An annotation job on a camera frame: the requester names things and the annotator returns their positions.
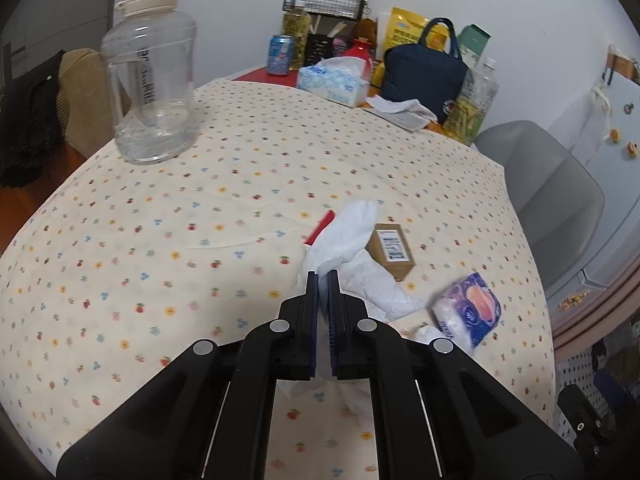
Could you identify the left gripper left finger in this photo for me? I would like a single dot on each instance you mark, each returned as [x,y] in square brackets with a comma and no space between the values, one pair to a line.
[299,358]

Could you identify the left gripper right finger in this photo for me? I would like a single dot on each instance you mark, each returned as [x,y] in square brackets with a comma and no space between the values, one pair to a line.
[348,359]

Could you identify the white tissue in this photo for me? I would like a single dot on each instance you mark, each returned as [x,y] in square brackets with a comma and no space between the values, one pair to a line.
[341,246]

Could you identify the small brown cardboard box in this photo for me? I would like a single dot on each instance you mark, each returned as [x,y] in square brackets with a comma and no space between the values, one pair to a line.
[389,248]

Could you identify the purple tissue pack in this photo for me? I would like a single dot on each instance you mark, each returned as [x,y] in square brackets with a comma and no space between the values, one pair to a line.
[467,312]

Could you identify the red white wrapper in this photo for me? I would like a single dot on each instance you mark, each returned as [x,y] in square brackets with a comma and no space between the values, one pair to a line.
[322,224]

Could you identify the white cloth on table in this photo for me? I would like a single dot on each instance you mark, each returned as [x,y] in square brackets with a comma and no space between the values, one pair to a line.
[409,115]

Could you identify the grey upholstered chair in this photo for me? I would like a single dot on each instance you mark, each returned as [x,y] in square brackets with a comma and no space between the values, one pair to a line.
[558,203]

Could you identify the blue tissue box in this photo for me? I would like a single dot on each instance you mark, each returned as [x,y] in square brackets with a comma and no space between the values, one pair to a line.
[342,80]

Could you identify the navy lunch bag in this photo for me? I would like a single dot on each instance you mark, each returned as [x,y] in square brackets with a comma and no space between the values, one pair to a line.
[417,72]

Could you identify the plastic bottle with green contents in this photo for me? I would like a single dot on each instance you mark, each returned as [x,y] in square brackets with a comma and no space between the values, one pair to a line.
[478,91]

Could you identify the blue soda can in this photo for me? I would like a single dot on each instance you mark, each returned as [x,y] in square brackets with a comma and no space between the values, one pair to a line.
[280,52]

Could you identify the red white bottle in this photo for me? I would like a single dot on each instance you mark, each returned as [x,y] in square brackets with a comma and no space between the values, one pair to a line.
[361,48]

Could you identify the white refrigerator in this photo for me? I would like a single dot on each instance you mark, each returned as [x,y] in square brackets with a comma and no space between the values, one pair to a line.
[607,145]

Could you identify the glass jar with pickles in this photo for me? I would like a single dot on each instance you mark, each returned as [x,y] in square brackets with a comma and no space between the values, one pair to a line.
[296,23]

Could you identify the yellow snack bag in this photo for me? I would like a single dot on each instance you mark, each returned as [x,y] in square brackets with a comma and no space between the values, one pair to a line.
[405,27]

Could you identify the large clear water jug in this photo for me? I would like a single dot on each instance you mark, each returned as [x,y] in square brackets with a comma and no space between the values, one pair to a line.
[149,63]

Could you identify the green tall carton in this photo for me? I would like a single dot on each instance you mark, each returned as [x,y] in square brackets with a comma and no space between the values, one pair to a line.
[472,42]

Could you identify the tan chair with black jacket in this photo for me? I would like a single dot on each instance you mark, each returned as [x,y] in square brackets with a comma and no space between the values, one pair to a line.
[63,100]

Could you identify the black wire basket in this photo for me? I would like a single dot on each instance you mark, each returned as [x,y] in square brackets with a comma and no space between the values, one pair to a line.
[347,9]

